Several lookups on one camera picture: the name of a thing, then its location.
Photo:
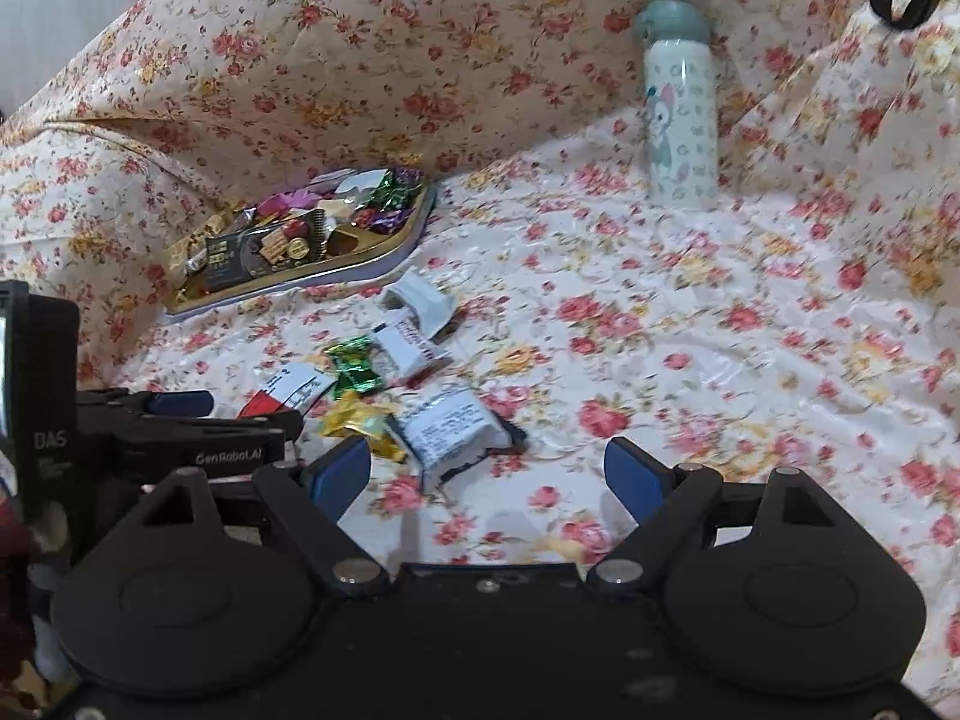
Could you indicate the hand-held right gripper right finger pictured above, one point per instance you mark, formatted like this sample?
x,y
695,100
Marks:
x,y
630,469

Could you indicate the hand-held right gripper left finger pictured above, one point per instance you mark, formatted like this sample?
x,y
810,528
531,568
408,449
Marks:
x,y
341,474

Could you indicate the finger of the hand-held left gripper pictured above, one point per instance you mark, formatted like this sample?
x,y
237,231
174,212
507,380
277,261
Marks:
x,y
289,424
180,403

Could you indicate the red and white snack packet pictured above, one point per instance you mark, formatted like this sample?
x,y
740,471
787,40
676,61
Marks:
x,y
296,388

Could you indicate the gold foil snack packet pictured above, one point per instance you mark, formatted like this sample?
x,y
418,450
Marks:
x,y
360,424

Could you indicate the green foil candy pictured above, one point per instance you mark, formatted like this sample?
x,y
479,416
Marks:
x,y
356,371

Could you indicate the white and black snack packet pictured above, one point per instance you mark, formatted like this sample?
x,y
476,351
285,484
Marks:
x,y
450,431

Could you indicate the white packet with red print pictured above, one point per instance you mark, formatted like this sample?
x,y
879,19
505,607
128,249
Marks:
x,y
405,349

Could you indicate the gold tin tray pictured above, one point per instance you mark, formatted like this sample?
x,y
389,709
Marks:
x,y
375,259

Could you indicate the pile of assorted wrapped snacks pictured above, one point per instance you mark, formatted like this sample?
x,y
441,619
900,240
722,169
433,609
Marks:
x,y
337,202

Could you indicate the dark biscuit packet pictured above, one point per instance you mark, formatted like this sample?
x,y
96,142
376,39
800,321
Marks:
x,y
240,259

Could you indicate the white cartoon print bottle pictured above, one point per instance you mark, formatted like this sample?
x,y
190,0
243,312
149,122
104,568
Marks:
x,y
679,127

